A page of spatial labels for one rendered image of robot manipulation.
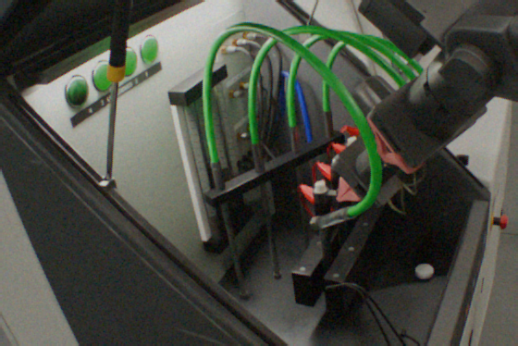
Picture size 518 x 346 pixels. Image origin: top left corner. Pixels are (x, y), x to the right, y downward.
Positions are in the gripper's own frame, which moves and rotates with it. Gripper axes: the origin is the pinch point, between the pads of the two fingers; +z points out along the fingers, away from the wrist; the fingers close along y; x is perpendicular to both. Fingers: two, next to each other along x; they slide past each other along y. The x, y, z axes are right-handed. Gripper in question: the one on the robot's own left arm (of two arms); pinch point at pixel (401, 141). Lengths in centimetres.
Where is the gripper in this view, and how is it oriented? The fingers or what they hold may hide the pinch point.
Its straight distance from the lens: 58.9
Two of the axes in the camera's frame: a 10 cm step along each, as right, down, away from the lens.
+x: 5.7, 8.0, -1.7
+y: -8.1, 5.3, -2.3
